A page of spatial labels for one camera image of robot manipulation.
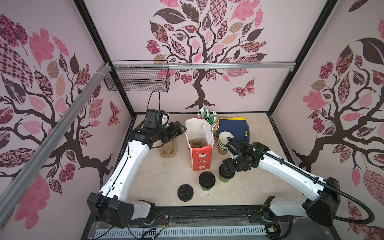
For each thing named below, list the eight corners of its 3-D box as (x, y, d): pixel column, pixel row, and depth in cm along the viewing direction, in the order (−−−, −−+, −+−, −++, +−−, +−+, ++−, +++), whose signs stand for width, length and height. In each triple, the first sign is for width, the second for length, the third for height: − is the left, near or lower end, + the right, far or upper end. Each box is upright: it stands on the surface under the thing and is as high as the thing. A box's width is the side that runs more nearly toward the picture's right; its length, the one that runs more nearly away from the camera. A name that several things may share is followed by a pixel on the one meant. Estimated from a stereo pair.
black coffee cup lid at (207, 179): (198, 193, 82) (199, 186, 73) (198, 179, 87) (199, 171, 78) (213, 193, 82) (215, 186, 73) (212, 179, 87) (214, 171, 78)
